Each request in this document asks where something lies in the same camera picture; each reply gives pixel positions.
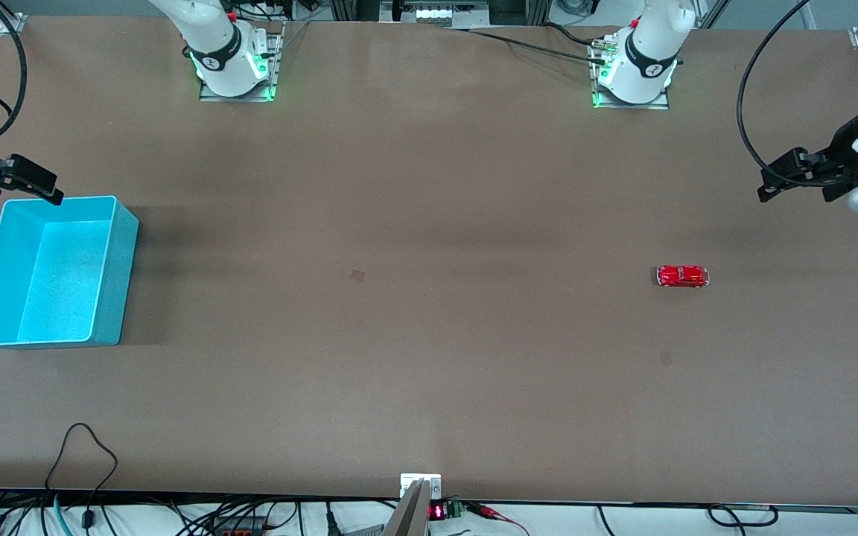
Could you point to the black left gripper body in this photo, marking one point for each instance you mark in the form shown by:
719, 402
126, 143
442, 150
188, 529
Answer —
841, 156

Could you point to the red beetle toy car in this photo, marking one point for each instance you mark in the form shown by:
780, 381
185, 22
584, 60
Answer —
681, 276

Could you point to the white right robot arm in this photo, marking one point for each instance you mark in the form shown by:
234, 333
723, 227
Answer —
213, 37

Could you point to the blue plastic box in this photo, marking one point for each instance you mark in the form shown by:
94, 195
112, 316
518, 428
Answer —
64, 275

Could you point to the black power strip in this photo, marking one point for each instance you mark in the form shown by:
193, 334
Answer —
239, 526

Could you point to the red digit display module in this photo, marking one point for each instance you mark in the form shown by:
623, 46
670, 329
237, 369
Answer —
445, 511

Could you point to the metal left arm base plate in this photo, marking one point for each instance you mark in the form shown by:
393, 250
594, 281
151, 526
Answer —
631, 103

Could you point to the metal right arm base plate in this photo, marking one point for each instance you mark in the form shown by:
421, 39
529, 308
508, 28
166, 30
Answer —
235, 95

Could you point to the grey metal camera mount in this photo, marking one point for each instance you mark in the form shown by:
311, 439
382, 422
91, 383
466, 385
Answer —
412, 510

